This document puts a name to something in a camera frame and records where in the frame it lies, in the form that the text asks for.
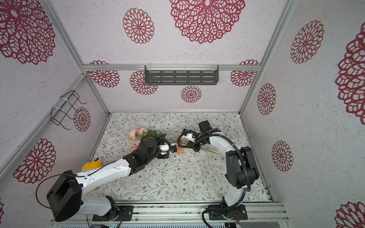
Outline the pink flower bouquet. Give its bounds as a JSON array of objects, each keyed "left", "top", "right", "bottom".
[{"left": 128, "top": 127, "right": 219, "bottom": 154}]

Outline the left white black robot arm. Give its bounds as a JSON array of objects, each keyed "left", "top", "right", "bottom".
[{"left": 46, "top": 135, "right": 177, "bottom": 222}]

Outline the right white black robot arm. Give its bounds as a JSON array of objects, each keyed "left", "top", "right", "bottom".
[{"left": 191, "top": 121, "right": 259, "bottom": 228}]

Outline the yellow plush toy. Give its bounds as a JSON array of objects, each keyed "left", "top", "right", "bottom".
[{"left": 81, "top": 157, "right": 102, "bottom": 173}]

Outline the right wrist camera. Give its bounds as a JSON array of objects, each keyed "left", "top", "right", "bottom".
[{"left": 182, "top": 129, "right": 199, "bottom": 143}]

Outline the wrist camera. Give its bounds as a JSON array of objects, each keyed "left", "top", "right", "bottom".
[
  {"left": 159, "top": 143, "right": 178, "bottom": 153},
  {"left": 182, "top": 129, "right": 199, "bottom": 143}
]

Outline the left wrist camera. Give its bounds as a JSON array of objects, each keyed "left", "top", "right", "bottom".
[{"left": 159, "top": 143, "right": 178, "bottom": 153}]

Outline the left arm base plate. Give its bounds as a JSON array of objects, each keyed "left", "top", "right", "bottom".
[{"left": 92, "top": 205, "right": 134, "bottom": 221}]

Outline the dark grey wall shelf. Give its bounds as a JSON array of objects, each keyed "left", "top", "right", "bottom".
[{"left": 144, "top": 65, "right": 219, "bottom": 86}]

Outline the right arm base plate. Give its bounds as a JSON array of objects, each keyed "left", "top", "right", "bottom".
[{"left": 208, "top": 204, "right": 248, "bottom": 220}]

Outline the black wire wall rack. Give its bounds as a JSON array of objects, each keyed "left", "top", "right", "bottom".
[{"left": 50, "top": 90, "right": 86, "bottom": 130}]

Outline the aluminium rail frame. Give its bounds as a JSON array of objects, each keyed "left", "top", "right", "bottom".
[{"left": 48, "top": 202, "right": 291, "bottom": 228}]

